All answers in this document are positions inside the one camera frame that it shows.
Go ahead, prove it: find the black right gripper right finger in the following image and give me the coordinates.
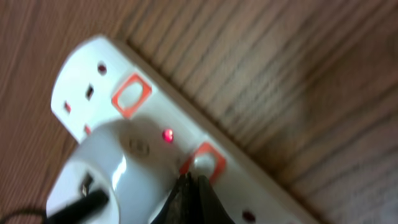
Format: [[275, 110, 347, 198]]
[[197, 175, 234, 224]]

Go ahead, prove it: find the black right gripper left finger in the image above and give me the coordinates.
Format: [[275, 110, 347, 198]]
[[151, 173, 194, 224]]

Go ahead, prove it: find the black USB charging cable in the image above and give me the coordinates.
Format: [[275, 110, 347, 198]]
[[0, 188, 110, 224]]

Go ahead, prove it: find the white charger plug adapter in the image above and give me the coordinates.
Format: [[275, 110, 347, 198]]
[[46, 120, 181, 223]]

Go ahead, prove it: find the white power strip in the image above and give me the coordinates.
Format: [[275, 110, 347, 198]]
[[47, 35, 315, 223]]

